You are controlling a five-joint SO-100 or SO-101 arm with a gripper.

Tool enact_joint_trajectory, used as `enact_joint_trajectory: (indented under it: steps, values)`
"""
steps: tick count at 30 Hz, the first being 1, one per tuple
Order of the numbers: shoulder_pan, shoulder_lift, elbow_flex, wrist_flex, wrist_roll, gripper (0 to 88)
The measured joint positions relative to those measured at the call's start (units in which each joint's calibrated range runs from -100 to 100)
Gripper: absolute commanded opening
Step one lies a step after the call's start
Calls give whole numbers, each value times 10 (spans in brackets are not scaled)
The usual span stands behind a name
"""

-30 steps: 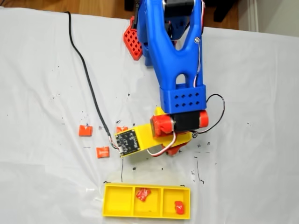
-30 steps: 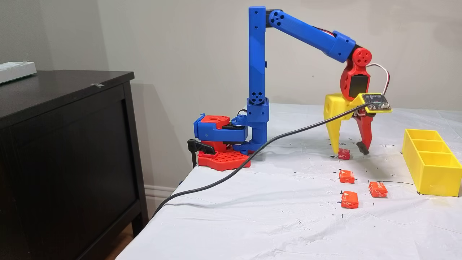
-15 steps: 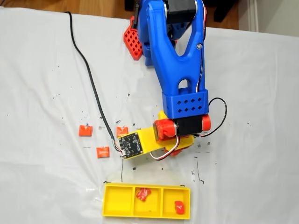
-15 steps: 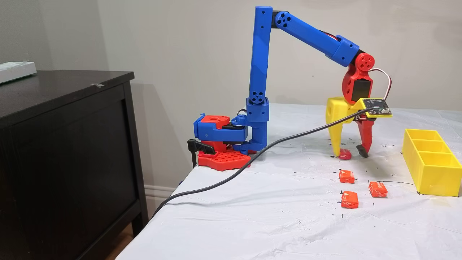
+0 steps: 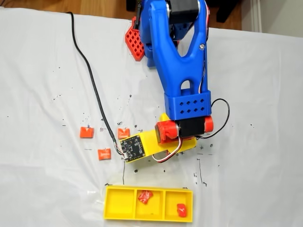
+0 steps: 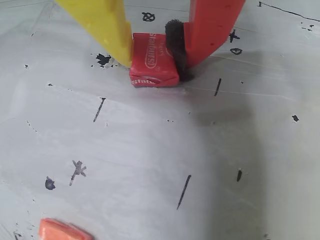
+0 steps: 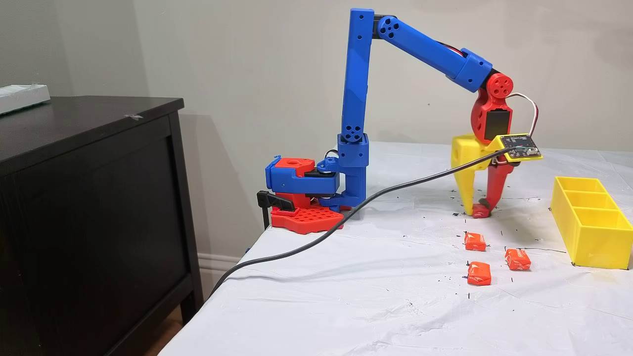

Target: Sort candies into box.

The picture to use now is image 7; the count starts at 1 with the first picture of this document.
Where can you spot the red medicine sachet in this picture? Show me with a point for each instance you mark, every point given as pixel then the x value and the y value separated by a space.
pixel 479 214

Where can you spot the orange medicine sachet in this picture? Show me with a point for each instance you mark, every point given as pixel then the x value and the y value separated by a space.
pixel 518 259
pixel 475 242
pixel 479 274

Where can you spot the yellow three-compartment box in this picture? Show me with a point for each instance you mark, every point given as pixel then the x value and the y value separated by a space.
pixel 598 242

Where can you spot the white flat box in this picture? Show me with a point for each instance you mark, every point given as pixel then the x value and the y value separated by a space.
pixel 22 98

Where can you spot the white tablecloth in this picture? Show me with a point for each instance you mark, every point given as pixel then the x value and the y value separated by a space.
pixel 346 306

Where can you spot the black table clamp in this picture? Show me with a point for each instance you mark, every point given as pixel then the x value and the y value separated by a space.
pixel 274 200

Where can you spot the white baseboard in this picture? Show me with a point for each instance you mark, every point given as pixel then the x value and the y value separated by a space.
pixel 212 264

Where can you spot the black wooden dresser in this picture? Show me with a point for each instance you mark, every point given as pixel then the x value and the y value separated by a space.
pixel 99 222

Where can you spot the camera board on yellow bracket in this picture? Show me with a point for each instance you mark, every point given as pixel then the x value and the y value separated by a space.
pixel 519 148

